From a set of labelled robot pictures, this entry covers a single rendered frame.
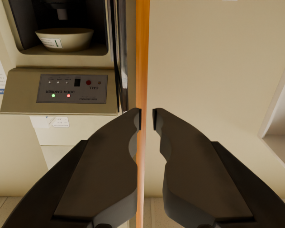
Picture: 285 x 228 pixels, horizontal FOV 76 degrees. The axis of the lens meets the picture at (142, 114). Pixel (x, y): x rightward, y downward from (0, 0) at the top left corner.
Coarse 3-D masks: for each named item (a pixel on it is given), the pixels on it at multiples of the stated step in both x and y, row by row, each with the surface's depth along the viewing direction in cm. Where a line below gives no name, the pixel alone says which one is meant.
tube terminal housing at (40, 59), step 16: (0, 0) 46; (0, 16) 48; (16, 32) 52; (16, 48) 52; (32, 48) 58; (96, 48) 61; (16, 64) 54; (32, 64) 54; (48, 64) 54; (64, 64) 54; (80, 64) 54; (96, 64) 54; (112, 64) 54; (48, 128) 66; (64, 128) 66; (80, 128) 66; (96, 128) 66; (48, 144) 70; (64, 144) 70
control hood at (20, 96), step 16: (16, 80) 52; (32, 80) 52; (112, 80) 52; (16, 96) 51; (32, 96) 51; (112, 96) 51; (0, 112) 49; (16, 112) 49; (32, 112) 50; (48, 112) 50; (64, 112) 50; (80, 112) 50; (96, 112) 50; (112, 112) 50
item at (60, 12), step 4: (44, 4) 54; (48, 4) 52; (52, 4) 52; (56, 4) 52; (60, 4) 52; (64, 4) 52; (68, 4) 53; (72, 4) 54; (48, 8) 54; (52, 8) 53; (56, 8) 53; (60, 8) 53; (64, 8) 53; (68, 8) 54; (72, 8) 55; (60, 12) 55; (64, 12) 56; (60, 16) 56; (64, 16) 56
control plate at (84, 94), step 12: (48, 84) 51; (60, 84) 52; (72, 84) 52; (84, 84) 52; (96, 84) 52; (48, 96) 51; (60, 96) 51; (72, 96) 51; (84, 96) 51; (96, 96) 51
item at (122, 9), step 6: (114, 0) 27; (120, 0) 19; (114, 6) 28; (120, 6) 19; (114, 12) 30; (120, 12) 20; (114, 18) 31; (120, 18) 20; (120, 24) 20; (120, 30) 20; (126, 30) 21; (120, 36) 21; (126, 36) 21; (120, 42) 21; (126, 42) 21; (120, 48) 22; (126, 48) 22; (120, 54) 22; (126, 54) 22; (126, 60) 22; (126, 66) 23; (126, 72) 23; (126, 78) 23; (120, 84) 27; (126, 84) 24; (120, 90) 29; (126, 90) 24; (126, 96) 25; (126, 102) 25; (126, 108) 26
